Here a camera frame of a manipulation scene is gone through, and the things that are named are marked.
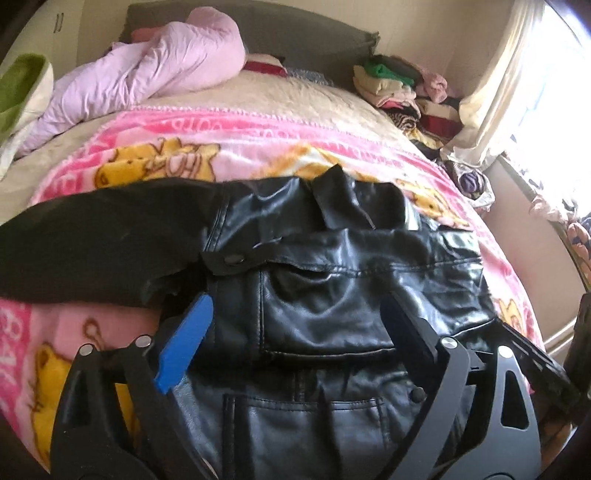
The lilac duvet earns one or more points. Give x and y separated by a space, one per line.
152 69

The bag of purple cloth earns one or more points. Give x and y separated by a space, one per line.
471 182

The beige bedspread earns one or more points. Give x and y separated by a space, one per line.
295 94

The stack of folded clothes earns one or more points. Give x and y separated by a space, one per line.
406 92

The green and white cloth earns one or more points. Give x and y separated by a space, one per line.
21 97

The black leather jacket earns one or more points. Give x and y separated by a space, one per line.
323 286

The pink printed blanket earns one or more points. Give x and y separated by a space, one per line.
184 147

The cream curtain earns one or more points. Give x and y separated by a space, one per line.
503 83

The red and white pillow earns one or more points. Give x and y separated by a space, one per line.
265 64

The floral cloth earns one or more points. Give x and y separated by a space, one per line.
570 221

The cream wardrobe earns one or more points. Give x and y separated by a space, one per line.
41 23

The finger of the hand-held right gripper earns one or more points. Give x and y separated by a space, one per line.
535 367

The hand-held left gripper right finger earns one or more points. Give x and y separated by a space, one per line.
408 330

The grey headboard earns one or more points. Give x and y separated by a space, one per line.
304 27

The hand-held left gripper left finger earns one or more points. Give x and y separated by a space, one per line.
183 344

